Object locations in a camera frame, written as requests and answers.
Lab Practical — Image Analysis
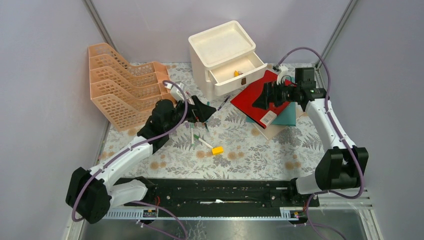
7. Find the yellow eraser block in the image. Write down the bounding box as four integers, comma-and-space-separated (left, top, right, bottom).
211, 146, 224, 156

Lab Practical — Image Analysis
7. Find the teal folder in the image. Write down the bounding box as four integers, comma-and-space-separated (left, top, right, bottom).
245, 76, 298, 127

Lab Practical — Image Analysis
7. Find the floral table mat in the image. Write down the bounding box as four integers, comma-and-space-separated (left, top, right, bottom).
95, 62, 332, 181

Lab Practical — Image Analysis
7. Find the white top drawer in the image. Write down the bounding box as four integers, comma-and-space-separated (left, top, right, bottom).
209, 52, 267, 97

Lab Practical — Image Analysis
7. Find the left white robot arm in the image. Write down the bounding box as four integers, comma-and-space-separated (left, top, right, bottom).
65, 80, 217, 224

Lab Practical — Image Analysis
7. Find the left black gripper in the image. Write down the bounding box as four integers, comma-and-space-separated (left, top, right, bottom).
165, 95, 217, 133

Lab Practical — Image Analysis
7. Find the white three-drawer cabinet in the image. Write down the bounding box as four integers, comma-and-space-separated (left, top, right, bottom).
188, 20, 256, 101

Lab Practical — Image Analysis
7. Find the green marker upright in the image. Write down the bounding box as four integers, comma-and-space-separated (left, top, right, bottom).
190, 125, 195, 147

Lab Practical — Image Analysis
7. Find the beige notebook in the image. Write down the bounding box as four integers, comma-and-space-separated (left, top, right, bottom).
253, 109, 304, 140

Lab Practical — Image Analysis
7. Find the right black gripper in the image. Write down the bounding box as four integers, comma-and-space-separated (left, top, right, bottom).
252, 78, 301, 111

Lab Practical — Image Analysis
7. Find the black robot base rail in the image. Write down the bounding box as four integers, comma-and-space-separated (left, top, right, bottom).
112, 177, 355, 218

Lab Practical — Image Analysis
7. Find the peach plastic file organizer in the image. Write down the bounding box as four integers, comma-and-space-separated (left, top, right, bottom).
88, 42, 176, 132

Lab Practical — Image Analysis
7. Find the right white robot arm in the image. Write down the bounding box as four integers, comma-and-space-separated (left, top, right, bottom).
253, 65, 369, 206

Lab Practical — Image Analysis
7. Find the blue pen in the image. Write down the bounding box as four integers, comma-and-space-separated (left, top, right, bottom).
217, 96, 230, 111

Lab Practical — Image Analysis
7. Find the red capped marker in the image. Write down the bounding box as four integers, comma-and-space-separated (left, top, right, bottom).
185, 91, 194, 105

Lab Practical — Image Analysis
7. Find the green capped white marker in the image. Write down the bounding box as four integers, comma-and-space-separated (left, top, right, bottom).
193, 134, 214, 149

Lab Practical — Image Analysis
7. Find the red ring binder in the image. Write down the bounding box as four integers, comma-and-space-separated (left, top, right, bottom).
230, 69, 299, 129

